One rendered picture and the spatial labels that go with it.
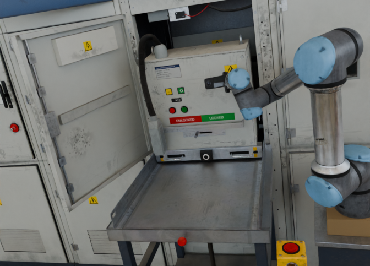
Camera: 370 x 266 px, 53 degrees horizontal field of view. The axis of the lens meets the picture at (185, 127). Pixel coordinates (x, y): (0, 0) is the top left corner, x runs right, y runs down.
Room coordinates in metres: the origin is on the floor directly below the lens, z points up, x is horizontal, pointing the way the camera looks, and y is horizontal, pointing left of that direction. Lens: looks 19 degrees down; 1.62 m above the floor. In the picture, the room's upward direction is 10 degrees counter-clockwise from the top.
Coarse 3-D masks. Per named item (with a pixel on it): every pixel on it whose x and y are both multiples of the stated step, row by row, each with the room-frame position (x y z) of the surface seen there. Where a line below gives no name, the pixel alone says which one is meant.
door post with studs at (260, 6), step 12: (252, 0) 1.74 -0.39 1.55; (264, 0) 1.72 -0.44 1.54; (264, 12) 1.72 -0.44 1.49; (264, 24) 1.72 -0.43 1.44; (264, 36) 1.72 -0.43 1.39; (264, 48) 1.72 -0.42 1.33; (264, 60) 1.72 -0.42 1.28; (264, 72) 1.73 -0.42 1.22; (264, 84) 1.73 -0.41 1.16; (264, 108) 1.73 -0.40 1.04; (264, 120) 1.74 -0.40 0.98; (276, 120) 1.71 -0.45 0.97; (264, 132) 1.74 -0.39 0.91; (276, 132) 1.72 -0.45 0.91; (276, 144) 1.72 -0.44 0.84; (276, 156) 1.72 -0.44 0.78; (276, 168) 1.72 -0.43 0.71; (276, 180) 1.72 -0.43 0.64; (276, 192) 1.72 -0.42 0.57; (276, 204) 1.72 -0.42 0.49
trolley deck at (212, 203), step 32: (192, 160) 1.74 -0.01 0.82; (224, 160) 1.68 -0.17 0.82; (256, 160) 1.62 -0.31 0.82; (160, 192) 1.46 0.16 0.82; (192, 192) 1.42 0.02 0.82; (224, 192) 1.37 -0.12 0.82; (128, 224) 1.25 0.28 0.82; (160, 224) 1.22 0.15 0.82; (192, 224) 1.18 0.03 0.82; (224, 224) 1.15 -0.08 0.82
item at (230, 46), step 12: (180, 48) 1.89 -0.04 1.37; (192, 48) 1.83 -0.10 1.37; (204, 48) 1.78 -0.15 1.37; (216, 48) 1.73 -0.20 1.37; (228, 48) 1.68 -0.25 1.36; (240, 48) 1.64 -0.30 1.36; (156, 60) 1.72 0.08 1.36; (252, 72) 1.82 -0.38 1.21; (252, 84) 1.75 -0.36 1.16; (204, 132) 1.71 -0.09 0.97
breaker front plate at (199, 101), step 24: (192, 72) 1.68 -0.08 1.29; (216, 72) 1.65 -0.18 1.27; (168, 96) 1.72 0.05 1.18; (192, 96) 1.69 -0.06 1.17; (216, 96) 1.66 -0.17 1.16; (168, 120) 1.74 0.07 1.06; (240, 120) 1.64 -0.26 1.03; (168, 144) 1.75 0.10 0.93; (192, 144) 1.72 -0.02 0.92; (216, 144) 1.68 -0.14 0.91; (240, 144) 1.65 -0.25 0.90
